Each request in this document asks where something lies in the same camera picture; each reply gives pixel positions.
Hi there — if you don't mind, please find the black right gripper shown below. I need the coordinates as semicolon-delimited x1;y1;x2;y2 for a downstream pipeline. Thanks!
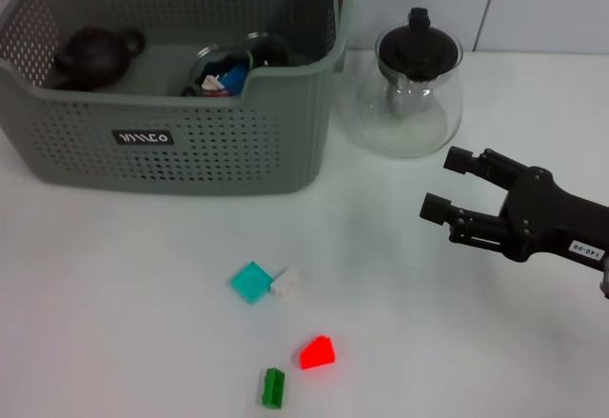
420;146;609;275

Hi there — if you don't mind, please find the bright red sloped brick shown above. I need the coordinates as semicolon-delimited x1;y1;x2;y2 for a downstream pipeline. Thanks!
298;335;337;370

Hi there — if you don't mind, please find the teal square plate brick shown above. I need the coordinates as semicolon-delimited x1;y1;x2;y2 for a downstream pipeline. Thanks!
229;260;274;305

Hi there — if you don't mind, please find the blue square plate brick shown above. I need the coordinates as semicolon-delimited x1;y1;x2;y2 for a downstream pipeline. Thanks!
219;64;248;98

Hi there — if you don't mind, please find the green thick brick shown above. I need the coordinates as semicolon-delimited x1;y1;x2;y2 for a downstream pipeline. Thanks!
260;367;285;409

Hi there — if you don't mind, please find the grey perforated storage bin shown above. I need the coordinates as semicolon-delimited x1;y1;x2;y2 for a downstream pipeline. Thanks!
0;0;356;198

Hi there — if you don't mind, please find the glass teapot black lid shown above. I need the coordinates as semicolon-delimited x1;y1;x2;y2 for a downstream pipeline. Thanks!
332;7;464;158

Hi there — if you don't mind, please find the dark clay teapot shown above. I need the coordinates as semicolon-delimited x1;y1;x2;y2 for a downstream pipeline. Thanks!
51;27;147;91

